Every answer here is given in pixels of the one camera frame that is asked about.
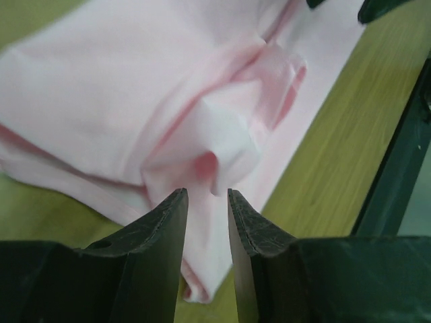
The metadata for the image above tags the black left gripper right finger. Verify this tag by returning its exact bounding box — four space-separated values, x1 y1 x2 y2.
228 189 430 322

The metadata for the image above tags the light pink t-shirt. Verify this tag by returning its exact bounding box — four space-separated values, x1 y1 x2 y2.
1 1 363 303

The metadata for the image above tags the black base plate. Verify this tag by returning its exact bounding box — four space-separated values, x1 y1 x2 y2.
350 57 430 236

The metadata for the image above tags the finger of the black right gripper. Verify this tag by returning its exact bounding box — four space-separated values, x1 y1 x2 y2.
306 0 325 9
358 0 410 24

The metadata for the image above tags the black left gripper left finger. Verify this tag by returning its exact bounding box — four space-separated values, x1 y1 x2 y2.
1 188 188 322

